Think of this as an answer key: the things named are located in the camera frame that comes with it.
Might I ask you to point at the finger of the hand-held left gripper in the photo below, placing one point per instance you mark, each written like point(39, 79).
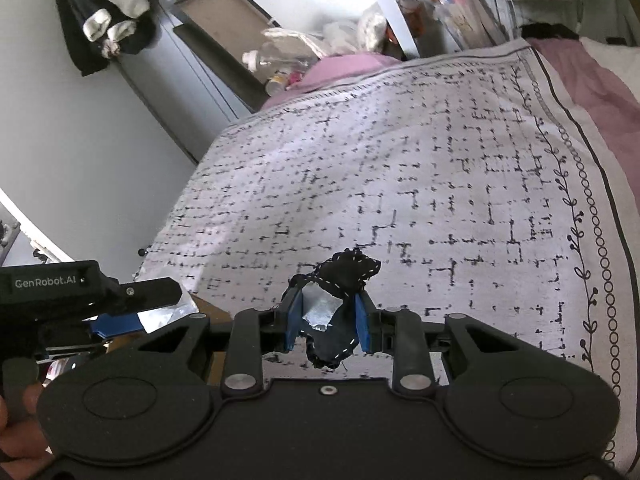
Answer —
point(150, 294)
point(117, 325)

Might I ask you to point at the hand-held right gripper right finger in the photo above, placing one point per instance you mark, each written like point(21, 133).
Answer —
point(362, 326)

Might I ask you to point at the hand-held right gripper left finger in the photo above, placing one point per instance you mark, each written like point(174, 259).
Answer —
point(296, 321)

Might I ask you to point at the black stitched cloth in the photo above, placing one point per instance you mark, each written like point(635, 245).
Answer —
point(346, 270)

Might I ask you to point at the cardboard box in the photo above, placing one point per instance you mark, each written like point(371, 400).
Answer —
point(212, 306)

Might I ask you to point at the person's left hand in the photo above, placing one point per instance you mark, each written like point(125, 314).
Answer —
point(20, 432)

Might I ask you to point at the crumpled clear plastic wrap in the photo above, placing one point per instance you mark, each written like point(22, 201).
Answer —
point(165, 316)

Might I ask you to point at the white black-patterned printed blanket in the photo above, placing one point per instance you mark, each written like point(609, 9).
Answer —
point(400, 170)

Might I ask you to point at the small yellow container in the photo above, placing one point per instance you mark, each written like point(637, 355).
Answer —
point(276, 83)

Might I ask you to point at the black hanging garment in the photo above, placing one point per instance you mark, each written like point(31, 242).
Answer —
point(80, 35)

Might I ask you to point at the clear plastic bottle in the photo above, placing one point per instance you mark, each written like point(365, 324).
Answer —
point(272, 57)

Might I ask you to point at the dark wooden nightstand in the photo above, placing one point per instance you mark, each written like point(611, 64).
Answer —
point(220, 20)

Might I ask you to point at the white plastic bag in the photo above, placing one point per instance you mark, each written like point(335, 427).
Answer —
point(310, 37)

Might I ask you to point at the white hanging garment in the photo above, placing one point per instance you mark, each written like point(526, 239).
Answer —
point(120, 2)

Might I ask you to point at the pink bedsheet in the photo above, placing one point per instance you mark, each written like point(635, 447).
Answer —
point(590, 75)

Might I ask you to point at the white shelf unit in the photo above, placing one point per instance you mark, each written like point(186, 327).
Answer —
point(480, 5)

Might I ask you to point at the white fluffy blanket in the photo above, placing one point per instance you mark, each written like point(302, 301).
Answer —
point(615, 62)

